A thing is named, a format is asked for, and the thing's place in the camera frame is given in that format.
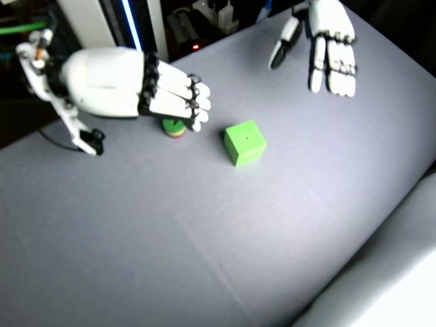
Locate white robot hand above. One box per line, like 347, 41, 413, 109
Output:
60, 46, 213, 133
268, 0, 358, 98

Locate multicoloured ring stack toy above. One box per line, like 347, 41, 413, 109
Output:
160, 118, 187, 140

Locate green cube block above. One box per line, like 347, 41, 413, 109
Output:
223, 119, 268, 168

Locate white cabinet with blue light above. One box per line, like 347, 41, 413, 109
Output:
56, 0, 170, 63

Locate black box with red light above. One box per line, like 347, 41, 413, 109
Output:
168, 32, 212, 64

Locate white power adapter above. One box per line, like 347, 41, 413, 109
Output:
193, 0, 240, 34

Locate grey table cloth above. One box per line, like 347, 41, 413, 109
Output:
0, 3, 431, 327

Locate thin black cable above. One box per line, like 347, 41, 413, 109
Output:
36, 128, 84, 151

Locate green cable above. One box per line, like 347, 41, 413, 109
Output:
0, 20, 49, 35

